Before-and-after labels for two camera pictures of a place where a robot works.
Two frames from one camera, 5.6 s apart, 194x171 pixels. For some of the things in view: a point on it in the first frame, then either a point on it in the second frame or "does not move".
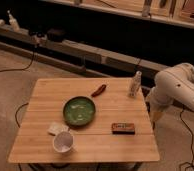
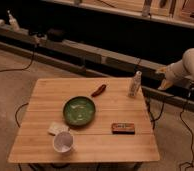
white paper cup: x=63 y=141 does not move
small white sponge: x=58 y=127 does not move
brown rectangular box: x=120 y=128 does not move
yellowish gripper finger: x=155 y=115 to x=165 y=84
